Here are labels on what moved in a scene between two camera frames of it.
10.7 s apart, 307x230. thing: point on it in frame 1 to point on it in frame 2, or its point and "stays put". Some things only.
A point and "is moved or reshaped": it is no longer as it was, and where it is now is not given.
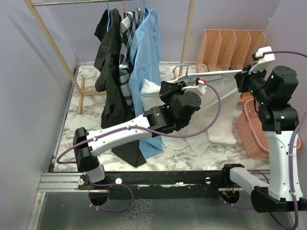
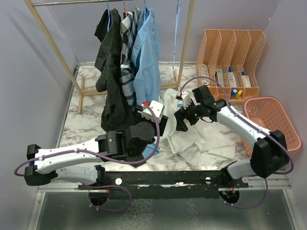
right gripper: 244,77 to 180,115
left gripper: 167,89 to 139,118
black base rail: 158,184 stays put
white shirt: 214,120 is moved or reshaped
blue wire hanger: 180,64 to 178,8
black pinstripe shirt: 115,105 stays put
